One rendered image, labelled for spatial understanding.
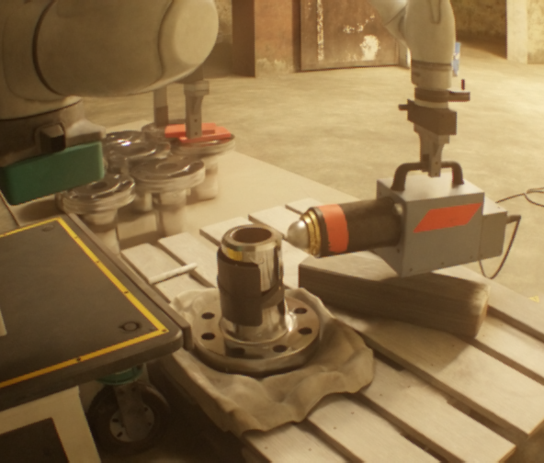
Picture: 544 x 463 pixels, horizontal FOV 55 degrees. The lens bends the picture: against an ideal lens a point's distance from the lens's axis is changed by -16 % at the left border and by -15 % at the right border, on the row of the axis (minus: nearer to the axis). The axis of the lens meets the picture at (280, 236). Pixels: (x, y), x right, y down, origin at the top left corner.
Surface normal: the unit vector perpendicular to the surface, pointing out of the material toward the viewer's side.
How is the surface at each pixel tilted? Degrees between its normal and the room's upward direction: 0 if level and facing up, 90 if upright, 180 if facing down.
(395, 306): 90
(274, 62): 90
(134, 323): 0
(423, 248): 90
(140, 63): 116
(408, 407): 0
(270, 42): 90
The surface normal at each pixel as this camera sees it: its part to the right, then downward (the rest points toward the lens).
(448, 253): 0.30, 0.39
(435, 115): -0.95, 0.14
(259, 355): -0.02, -0.91
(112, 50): -0.22, 0.56
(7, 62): -0.43, 0.37
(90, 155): 0.60, 0.32
